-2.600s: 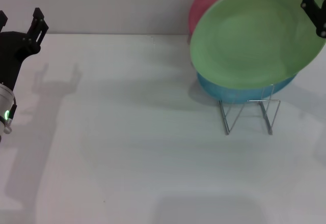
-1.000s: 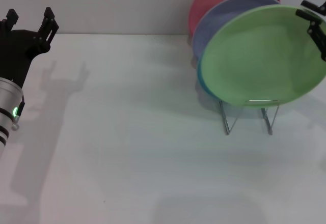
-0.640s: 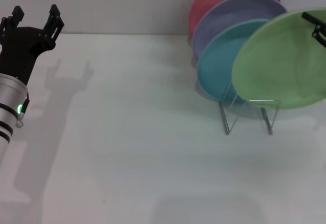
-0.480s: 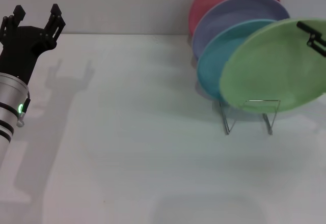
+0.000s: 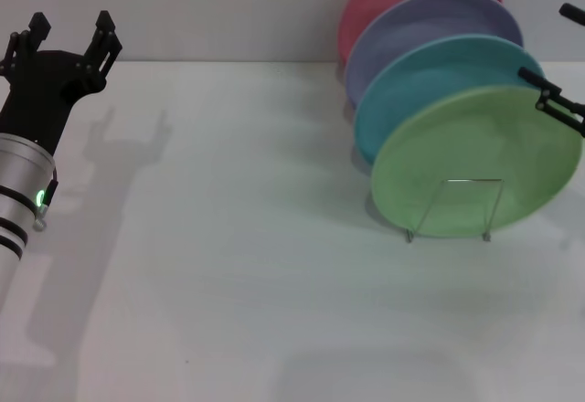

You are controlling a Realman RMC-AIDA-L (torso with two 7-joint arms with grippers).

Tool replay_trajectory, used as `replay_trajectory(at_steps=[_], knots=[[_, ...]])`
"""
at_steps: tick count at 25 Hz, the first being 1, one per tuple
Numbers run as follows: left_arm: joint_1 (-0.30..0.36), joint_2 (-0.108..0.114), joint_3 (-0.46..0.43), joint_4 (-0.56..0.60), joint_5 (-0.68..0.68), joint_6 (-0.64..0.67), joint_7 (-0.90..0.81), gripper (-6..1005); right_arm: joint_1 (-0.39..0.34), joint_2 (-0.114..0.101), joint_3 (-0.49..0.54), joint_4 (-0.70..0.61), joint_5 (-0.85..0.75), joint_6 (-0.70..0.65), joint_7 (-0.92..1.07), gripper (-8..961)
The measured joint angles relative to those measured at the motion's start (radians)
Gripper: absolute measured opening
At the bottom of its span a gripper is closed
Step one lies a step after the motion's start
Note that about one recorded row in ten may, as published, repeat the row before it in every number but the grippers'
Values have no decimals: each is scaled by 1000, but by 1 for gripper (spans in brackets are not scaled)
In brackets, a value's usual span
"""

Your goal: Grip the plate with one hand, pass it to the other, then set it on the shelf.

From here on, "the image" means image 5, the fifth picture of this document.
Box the green round plate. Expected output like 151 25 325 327
370 85 584 240

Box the blue round plate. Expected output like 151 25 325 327
353 35 546 168

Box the metal wire plate rack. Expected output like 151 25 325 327
405 177 505 243

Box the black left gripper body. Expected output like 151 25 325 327
0 48 109 154

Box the purple round plate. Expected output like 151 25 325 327
343 0 526 109

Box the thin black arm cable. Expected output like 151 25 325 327
32 167 60 232

